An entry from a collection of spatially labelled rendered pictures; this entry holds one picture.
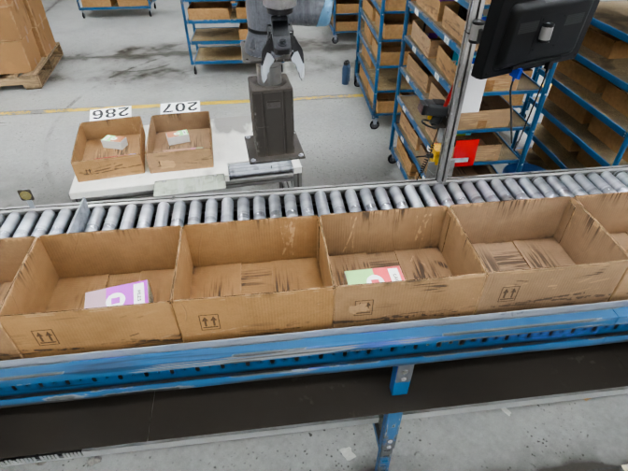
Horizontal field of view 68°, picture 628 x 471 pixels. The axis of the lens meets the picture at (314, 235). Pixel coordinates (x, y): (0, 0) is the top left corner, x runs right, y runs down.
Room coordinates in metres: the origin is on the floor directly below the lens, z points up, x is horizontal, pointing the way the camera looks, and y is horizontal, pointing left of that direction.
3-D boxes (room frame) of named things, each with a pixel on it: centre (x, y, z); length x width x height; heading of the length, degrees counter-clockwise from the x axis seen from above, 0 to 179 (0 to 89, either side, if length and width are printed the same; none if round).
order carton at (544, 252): (1.00, -0.61, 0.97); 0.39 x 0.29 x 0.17; 97
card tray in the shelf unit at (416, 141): (2.90, -0.79, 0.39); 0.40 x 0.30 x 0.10; 7
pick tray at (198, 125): (1.98, 0.63, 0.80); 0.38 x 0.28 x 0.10; 11
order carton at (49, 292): (0.86, 0.55, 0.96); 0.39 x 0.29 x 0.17; 97
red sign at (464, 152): (1.76, -0.62, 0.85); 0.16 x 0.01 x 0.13; 97
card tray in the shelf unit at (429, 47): (2.89, -0.78, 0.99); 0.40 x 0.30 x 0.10; 5
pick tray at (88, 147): (1.91, 0.94, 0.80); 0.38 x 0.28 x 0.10; 15
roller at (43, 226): (1.26, 1.04, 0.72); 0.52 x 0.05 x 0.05; 7
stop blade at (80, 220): (1.28, 0.88, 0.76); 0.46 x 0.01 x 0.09; 7
